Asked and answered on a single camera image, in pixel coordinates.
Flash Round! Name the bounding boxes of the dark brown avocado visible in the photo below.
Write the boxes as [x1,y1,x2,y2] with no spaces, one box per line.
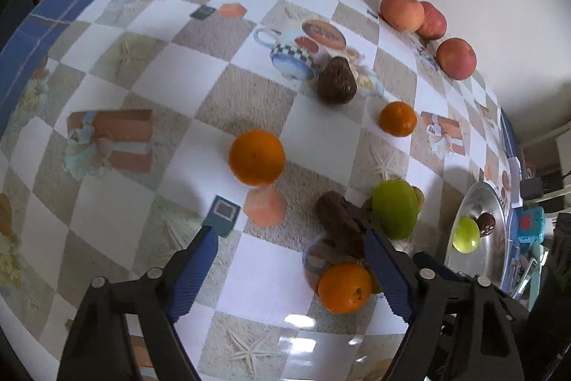
[315,191,373,260]
[317,56,358,104]

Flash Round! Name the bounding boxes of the wrinkled brown fruit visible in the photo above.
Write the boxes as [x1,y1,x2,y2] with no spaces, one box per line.
[475,212,497,237]

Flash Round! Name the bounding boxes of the round green fruit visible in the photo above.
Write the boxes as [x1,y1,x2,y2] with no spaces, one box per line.
[452,216,481,254]

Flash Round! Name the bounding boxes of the small tangerine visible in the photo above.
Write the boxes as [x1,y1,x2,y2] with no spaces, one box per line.
[379,101,418,137]

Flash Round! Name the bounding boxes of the long green mango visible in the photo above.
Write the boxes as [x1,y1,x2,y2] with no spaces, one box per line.
[372,179,419,241]

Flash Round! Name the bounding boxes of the large orange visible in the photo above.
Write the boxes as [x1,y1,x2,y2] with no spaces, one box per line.
[229,130,286,186]

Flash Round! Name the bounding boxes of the white flat object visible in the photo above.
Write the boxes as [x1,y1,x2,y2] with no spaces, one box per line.
[506,157,524,207]

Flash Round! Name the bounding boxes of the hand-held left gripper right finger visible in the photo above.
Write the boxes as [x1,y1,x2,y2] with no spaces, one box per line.
[365,228,530,381]

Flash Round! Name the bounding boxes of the metal bowl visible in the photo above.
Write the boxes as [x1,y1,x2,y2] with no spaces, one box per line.
[444,182,514,290]

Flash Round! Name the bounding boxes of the blue toy box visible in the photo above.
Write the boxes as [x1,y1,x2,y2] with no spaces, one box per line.
[517,207,546,243]

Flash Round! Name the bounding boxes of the dark red apple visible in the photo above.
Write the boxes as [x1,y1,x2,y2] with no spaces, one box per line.
[416,1,448,41]

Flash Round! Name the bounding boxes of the black device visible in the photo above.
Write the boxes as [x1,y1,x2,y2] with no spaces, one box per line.
[521,178,545,199]

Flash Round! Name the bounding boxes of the pale red apple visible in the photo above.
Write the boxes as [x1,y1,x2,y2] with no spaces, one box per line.
[379,0,425,34]

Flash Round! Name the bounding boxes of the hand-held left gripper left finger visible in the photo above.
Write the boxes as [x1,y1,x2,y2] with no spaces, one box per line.
[56,224,220,381]

